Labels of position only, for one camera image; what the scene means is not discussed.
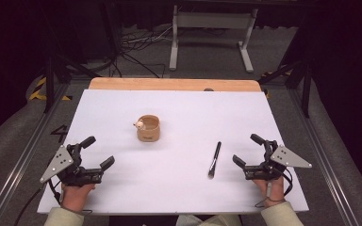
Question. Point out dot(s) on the white table mat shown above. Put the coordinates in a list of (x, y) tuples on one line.
[(176, 188)]

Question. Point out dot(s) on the person's left hand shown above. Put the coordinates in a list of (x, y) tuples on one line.
[(74, 197)]

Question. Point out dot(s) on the person's right hand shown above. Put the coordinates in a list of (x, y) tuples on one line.
[(275, 191)]

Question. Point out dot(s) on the black makeup brush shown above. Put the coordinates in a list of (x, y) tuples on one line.
[(215, 159)]

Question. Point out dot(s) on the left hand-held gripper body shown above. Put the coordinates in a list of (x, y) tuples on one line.
[(59, 163)]

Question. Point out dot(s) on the metal floor rail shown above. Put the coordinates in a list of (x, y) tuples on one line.
[(22, 163), (326, 163)]

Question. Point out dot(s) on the yellow black hazard tape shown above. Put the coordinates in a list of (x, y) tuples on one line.
[(37, 92)]

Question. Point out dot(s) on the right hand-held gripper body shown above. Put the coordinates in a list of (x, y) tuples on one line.
[(284, 158)]

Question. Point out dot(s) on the person's light clothing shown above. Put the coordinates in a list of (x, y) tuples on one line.
[(207, 220)]

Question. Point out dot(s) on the grey metal stand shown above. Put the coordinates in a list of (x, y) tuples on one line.
[(212, 20)]

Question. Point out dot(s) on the wooden cup with figure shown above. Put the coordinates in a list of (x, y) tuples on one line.
[(149, 132)]

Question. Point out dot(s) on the black tripod stand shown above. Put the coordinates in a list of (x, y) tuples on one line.
[(305, 91), (49, 81)]

